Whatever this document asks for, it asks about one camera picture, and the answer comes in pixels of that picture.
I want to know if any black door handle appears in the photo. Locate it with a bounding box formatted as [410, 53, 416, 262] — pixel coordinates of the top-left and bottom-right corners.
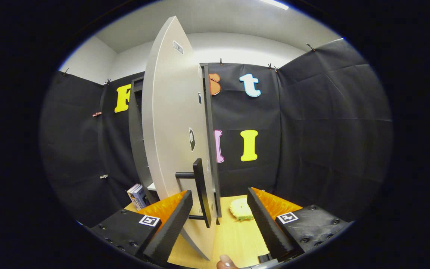
[175, 158, 212, 228]

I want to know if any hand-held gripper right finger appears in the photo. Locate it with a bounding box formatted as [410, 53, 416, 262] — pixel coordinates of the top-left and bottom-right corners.
[247, 187, 353, 262]

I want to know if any white cover book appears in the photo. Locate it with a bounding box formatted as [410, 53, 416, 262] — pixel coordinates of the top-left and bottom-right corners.
[127, 183, 141, 211]

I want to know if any beige shoe cabinet door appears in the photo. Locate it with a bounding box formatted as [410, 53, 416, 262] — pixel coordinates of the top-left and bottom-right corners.
[141, 16, 217, 261]

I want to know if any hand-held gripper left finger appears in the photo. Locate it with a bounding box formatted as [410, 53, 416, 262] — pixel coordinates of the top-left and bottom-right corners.
[89, 190, 194, 266]

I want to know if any long ceiling light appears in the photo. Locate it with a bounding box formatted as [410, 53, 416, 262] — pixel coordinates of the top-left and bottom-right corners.
[260, 0, 289, 10]

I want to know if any grey shoe cabinet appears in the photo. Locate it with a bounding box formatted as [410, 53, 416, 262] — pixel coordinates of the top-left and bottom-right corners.
[128, 64, 222, 225]

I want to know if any yellow round fuzzy pad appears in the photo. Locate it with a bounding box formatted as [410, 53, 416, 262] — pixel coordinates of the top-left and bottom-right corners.
[229, 198, 255, 222]

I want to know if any blue cover book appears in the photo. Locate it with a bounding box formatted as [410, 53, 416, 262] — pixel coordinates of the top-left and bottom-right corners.
[133, 186, 150, 210]

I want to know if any black backdrop cloth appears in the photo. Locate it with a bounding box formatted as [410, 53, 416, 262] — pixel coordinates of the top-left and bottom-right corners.
[40, 37, 393, 228]

